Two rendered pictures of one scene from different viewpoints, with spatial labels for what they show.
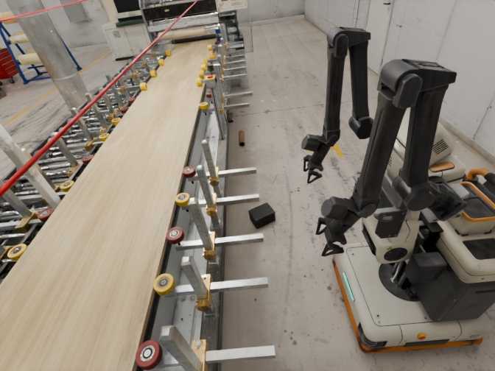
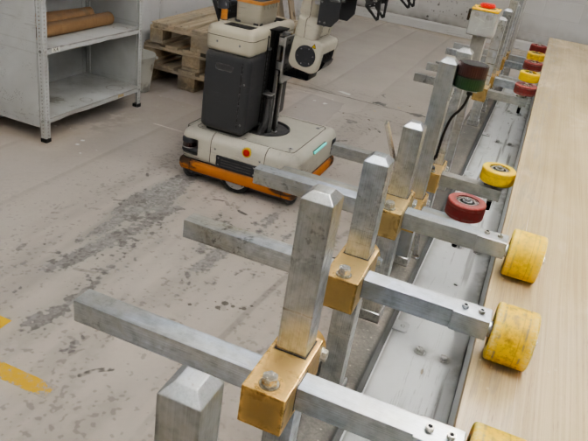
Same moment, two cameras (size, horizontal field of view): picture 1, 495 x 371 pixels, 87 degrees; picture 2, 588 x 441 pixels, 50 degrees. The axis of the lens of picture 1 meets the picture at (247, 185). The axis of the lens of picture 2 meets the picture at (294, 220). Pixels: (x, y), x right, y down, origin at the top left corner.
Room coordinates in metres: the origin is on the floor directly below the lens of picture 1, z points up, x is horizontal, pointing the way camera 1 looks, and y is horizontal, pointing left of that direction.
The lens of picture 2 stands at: (3.85, 0.19, 1.42)
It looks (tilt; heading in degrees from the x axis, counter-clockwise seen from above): 27 degrees down; 194
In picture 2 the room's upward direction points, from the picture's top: 9 degrees clockwise
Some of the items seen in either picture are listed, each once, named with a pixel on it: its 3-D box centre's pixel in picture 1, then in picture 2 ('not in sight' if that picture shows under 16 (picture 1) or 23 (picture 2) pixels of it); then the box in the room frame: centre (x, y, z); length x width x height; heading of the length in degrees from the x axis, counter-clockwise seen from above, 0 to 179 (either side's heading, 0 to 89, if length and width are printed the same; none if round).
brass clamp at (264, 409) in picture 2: not in sight; (285, 373); (3.30, 0.07, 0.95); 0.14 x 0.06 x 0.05; 176
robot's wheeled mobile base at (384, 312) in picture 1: (398, 288); (261, 147); (0.75, -0.85, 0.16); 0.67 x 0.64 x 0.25; 86
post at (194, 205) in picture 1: (205, 237); (499, 53); (0.79, 0.23, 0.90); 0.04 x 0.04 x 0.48; 86
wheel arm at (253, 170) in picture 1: (222, 174); (469, 89); (1.32, 0.15, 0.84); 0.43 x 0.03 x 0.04; 86
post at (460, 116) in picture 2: (217, 114); (458, 115); (2.02, 0.15, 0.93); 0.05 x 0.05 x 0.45; 86
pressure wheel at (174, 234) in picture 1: (177, 240); (529, 73); (0.84, 0.38, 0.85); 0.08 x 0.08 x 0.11
